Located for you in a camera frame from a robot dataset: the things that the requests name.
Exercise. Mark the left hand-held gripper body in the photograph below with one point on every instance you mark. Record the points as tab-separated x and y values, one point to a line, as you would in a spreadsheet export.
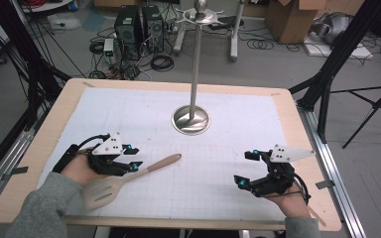
107	163

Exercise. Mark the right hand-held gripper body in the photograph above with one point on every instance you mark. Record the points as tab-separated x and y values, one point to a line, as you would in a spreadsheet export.
278	178

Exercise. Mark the beige slotted spatula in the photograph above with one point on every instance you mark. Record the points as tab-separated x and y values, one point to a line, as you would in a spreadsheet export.
101	193

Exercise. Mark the person's left hand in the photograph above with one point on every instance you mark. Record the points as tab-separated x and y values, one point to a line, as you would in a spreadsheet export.
79	172

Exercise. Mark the person's right hand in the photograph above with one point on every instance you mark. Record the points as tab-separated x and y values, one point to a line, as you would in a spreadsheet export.
291	205

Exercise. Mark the white grid mat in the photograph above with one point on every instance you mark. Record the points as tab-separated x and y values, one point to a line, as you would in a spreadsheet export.
165	109

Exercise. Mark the white power adapter box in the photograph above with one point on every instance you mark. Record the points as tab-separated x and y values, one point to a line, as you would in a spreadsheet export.
108	49

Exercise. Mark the metal utensil hanging stand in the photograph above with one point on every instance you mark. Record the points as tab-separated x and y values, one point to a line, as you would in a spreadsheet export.
195	66

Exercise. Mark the white stand legs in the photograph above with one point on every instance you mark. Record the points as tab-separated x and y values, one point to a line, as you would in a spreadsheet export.
234	39

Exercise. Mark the wide black computer tower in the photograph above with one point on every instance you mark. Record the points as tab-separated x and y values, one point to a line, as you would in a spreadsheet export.
128	31

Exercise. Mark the black tripod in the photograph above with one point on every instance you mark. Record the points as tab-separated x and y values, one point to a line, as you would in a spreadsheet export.
373	105

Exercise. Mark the narrow black computer tower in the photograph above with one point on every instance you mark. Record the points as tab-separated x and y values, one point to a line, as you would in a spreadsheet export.
153	28

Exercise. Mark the brown cardboard box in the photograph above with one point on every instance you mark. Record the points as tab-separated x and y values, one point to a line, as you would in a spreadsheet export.
289	23

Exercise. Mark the white flat board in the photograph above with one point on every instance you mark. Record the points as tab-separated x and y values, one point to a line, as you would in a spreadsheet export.
354	51

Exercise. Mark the grey silver bag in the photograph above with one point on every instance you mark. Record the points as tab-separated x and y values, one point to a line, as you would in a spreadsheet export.
335	24

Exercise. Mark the black rail clip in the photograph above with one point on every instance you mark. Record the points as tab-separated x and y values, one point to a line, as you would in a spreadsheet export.
325	184
15	172

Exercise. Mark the aluminium rail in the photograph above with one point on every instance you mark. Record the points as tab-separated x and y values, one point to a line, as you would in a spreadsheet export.
339	198
3	168

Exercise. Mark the black metal frame stand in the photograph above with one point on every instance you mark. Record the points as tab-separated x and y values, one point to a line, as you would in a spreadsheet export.
339	49
29	62

